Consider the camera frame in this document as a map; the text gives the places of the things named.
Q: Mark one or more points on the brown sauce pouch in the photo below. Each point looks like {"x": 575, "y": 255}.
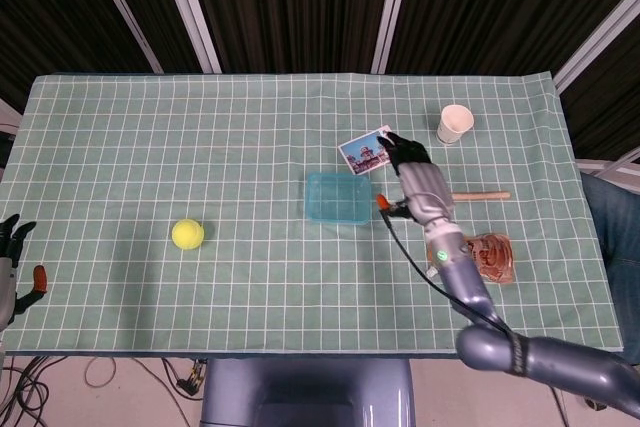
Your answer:
{"x": 492, "y": 257}

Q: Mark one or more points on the bystander leg in jeans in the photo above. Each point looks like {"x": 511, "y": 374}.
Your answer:
{"x": 620, "y": 227}

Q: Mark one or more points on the aluminium frame bar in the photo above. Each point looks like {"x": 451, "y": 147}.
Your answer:
{"x": 600, "y": 167}
{"x": 10, "y": 111}

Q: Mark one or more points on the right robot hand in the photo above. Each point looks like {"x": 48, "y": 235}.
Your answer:
{"x": 427, "y": 192}

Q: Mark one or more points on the green checked tablecloth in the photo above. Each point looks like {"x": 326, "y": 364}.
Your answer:
{"x": 200, "y": 147}

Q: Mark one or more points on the black and yellow plug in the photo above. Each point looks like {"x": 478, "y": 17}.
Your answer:
{"x": 190, "y": 382}

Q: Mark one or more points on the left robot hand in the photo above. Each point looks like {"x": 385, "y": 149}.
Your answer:
{"x": 6, "y": 287}

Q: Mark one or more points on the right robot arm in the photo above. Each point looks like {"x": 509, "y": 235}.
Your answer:
{"x": 470, "y": 287}

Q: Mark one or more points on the aluminium frame post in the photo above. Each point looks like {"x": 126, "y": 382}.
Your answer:
{"x": 600, "y": 39}
{"x": 123, "y": 9}
{"x": 190, "y": 9}
{"x": 392, "y": 9}

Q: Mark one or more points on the blue-grey robot torso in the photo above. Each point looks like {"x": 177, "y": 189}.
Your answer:
{"x": 300, "y": 387}

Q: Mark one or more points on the photo postcard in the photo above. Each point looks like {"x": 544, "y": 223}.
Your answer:
{"x": 362, "y": 152}

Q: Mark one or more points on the white paper cup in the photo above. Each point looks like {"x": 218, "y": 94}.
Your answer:
{"x": 452, "y": 122}

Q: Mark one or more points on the chair caster base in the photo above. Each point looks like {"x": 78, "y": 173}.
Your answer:
{"x": 594, "y": 403}

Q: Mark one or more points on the yellow tennis ball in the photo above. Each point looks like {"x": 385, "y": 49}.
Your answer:
{"x": 188, "y": 234}

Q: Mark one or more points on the teal plastic lid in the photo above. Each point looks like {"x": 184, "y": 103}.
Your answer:
{"x": 337, "y": 197}

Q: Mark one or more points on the wooden stick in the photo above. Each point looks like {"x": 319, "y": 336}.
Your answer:
{"x": 485, "y": 195}

